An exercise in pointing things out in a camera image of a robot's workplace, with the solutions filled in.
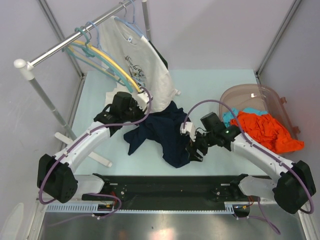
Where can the white printed t-shirt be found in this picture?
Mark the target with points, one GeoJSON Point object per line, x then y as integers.
{"type": "Point", "coordinates": [135, 54]}

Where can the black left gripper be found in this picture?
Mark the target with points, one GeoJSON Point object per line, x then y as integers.
{"type": "Point", "coordinates": [140, 113]}

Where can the white slotted cable duct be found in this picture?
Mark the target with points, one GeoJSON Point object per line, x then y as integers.
{"type": "Point", "coordinates": [105, 208]}

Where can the light blue hanger with shirt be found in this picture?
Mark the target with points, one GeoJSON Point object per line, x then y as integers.
{"type": "Point", "coordinates": [131, 25]}

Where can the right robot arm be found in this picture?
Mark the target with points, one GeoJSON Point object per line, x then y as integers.
{"type": "Point", "coordinates": [290, 184]}

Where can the pink translucent plastic basket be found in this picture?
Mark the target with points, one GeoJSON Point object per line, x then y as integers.
{"type": "Point", "coordinates": [261, 98]}

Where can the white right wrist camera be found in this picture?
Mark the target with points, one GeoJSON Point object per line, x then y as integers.
{"type": "Point", "coordinates": [188, 129]}

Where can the green hanger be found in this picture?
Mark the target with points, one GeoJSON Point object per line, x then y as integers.
{"type": "Point", "coordinates": [100, 62]}

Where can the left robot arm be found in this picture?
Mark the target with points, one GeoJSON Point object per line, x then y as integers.
{"type": "Point", "coordinates": [56, 174]}

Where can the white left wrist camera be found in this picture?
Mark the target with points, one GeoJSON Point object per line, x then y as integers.
{"type": "Point", "coordinates": [143, 98]}

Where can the navy blue t-shirt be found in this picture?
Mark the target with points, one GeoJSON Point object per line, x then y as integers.
{"type": "Point", "coordinates": [164, 128]}

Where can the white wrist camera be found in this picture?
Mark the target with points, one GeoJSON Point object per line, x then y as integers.
{"type": "Point", "coordinates": [143, 98]}
{"type": "Point", "coordinates": [188, 129]}

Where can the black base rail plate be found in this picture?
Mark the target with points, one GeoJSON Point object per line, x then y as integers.
{"type": "Point", "coordinates": [171, 192]}

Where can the yellow hanger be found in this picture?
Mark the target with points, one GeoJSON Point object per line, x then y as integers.
{"type": "Point", "coordinates": [110, 62]}

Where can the orange garment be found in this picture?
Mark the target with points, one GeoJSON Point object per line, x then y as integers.
{"type": "Point", "coordinates": [268, 132]}

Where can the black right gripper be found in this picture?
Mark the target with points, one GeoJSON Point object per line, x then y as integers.
{"type": "Point", "coordinates": [192, 149]}

